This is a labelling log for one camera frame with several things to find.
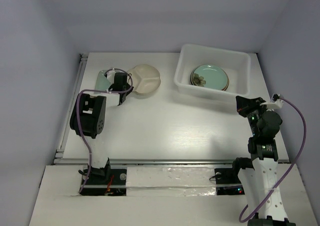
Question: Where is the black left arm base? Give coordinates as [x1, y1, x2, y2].
[80, 169, 127, 196]

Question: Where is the cream divided dish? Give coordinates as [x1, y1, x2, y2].
[128, 64, 161, 95]

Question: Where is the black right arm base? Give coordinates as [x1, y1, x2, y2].
[213, 158, 253, 196]

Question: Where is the aluminium frame rail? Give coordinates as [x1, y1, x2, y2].
[52, 52, 89, 165]

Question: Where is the beige bird painted plate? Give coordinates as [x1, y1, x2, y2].
[190, 73, 228, 91]

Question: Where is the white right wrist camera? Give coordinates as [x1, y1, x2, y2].
[260, 94, 284, 110]

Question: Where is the white plastic bin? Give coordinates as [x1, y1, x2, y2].
[173, 44, 251, 103]

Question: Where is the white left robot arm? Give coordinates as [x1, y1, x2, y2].
[69, 68, 134, 184]

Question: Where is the red plate with teal flower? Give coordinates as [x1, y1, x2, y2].
[223, 79, 230, 91]

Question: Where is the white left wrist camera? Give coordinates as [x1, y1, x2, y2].
[104, 68, 116, 83]

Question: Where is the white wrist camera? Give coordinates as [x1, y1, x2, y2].
[260, 94, 284, 110]
[104, 68, 116, 83]

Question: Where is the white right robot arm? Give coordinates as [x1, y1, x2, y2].
[230, 96, 291, 226]

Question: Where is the light green rectangular dish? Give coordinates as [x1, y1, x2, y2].
[95, 70, 111, 91]

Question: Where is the light green round plate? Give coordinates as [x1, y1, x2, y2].
[190, 64, 229, 91]

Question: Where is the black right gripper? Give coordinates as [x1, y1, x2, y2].
[235, 95, 268, 136]

